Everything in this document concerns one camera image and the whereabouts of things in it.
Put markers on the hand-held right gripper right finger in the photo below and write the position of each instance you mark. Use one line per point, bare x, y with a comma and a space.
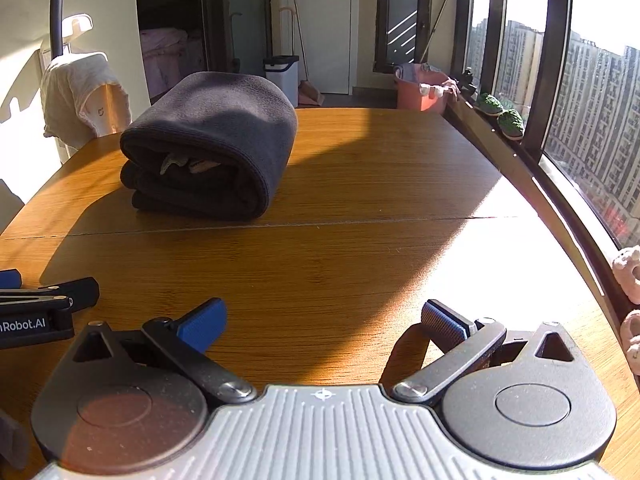
445, 325

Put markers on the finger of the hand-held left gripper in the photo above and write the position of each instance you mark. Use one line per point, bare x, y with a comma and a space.
75, 292
10, 278

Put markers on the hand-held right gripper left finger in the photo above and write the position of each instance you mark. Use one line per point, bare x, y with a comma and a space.
202, 325

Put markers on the dark grey knit garment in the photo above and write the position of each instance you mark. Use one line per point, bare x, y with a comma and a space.
215, 120

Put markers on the pale pink knitted shoe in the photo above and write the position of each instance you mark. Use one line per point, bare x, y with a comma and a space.
632, 340
627, 275

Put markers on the cream cloth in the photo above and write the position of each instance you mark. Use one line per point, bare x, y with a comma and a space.
65, 95

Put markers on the pink plastic bucket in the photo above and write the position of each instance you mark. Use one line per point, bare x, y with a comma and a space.
415, 101

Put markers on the white knitted items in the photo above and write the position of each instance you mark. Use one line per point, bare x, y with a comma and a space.
432, 90

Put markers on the small black object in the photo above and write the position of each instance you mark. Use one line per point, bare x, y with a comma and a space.
466, 82

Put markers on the broom with pink dustpan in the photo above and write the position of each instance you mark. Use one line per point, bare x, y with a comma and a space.
310, 95

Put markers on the white trash bin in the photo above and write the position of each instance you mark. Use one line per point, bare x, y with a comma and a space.
281, 82

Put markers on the pink bedding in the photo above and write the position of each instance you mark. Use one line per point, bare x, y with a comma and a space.
167, 55

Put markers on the purple grey cloth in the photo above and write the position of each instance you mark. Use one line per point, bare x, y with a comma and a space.
405, 72

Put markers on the apartment buildings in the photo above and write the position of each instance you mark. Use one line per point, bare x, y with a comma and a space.
595, 110

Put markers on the black curved pole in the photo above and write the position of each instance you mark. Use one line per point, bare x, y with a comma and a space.
57, 5

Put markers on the dark framed glass door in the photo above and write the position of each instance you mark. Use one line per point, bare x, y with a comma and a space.
402, 20

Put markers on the white door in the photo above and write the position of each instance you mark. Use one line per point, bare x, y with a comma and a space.
320, 25

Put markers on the white wall fixture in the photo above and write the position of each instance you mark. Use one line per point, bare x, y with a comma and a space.
77, 25

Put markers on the black window frame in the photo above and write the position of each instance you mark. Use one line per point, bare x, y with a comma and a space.
557, 35

